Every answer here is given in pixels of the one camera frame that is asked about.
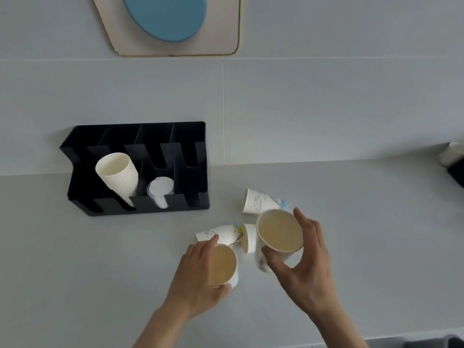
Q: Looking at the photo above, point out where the person's right forearm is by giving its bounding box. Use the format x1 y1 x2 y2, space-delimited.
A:
307 302 369 348

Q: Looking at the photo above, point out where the person's right hand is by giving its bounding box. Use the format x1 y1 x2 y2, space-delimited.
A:
261 207 344 318

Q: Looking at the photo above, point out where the black cup organizer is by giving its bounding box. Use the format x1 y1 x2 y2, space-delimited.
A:
60 122 211 217

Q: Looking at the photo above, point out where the cream gold-rimmed wall board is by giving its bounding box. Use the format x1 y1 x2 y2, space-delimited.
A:
91 0 242 58

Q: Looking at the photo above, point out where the black object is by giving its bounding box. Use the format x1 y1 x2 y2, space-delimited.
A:
447 161 464 189

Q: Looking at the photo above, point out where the person's left forearm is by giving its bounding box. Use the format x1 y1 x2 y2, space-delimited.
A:
132 304 193 348

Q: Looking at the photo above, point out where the blue round disc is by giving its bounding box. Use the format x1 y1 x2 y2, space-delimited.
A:
121 0 208 43

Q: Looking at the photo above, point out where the stack of white lids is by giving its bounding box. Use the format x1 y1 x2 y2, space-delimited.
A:
147 177 175 209

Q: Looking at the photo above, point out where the printed white paper cup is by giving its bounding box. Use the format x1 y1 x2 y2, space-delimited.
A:
240 223 259 255
242 188 287 216
195 224 244 249

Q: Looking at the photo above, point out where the person's left hand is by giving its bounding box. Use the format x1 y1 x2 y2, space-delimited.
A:
161 235 232 320

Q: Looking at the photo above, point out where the stack of plain paper cups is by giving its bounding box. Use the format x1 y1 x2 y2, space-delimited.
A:
95 152 139 208

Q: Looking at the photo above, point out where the large white paper cup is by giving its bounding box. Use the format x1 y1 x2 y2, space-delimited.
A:
255 209 304 274

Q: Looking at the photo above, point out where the small white paper cup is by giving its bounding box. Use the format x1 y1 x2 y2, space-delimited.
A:
209 244 240 290

